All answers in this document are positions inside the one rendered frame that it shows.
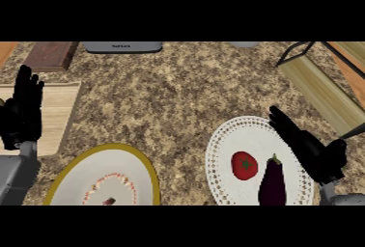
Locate white lace round placemat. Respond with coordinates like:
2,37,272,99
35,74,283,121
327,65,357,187
204,115,315,206

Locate pale wooden cutting board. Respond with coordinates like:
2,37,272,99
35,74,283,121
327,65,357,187
0,81,83,157

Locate dark purple eggplant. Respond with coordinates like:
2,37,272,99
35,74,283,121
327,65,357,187
258,152,289,206

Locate white plate with yellow rim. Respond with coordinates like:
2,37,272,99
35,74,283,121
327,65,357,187
43,143,163,206

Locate small grey object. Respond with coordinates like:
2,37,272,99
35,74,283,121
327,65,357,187
228,41,262,49

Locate red tomato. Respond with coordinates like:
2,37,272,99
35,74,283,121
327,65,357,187
230,151,261,181

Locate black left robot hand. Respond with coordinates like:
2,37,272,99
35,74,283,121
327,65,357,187
0,64,46,151

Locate dark brown wooden block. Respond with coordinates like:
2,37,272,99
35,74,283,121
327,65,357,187
21,41,82,73

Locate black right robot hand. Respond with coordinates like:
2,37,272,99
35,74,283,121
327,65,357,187
267,105,349,185

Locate black frame wooden tiered shelf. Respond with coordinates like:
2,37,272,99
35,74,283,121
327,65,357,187
275,41,365,140

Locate orange wooden strip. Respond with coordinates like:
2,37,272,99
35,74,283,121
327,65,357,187
0,41,21,69

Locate grey flat appliance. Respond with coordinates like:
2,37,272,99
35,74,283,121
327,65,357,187
82,41,165,54

